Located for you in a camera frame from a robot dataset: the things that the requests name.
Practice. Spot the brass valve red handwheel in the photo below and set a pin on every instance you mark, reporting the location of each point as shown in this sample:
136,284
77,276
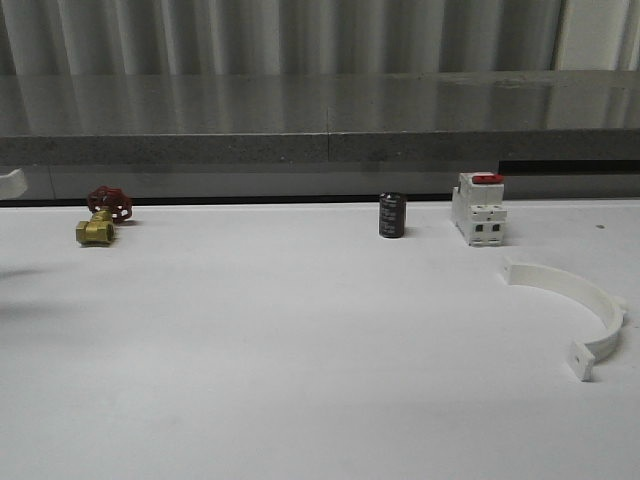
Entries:
109,206

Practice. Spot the grey stone counter ledge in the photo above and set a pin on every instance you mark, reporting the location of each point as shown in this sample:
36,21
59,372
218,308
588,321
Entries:
213,137

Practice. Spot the white circuit breaker red switch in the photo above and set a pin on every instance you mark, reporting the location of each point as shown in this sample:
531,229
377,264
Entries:
477,209

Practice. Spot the black cylindrical capacitor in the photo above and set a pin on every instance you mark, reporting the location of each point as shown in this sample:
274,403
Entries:
392,214

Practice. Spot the white half-ring pipe clamp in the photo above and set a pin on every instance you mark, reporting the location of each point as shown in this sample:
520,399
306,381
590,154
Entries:
609,309

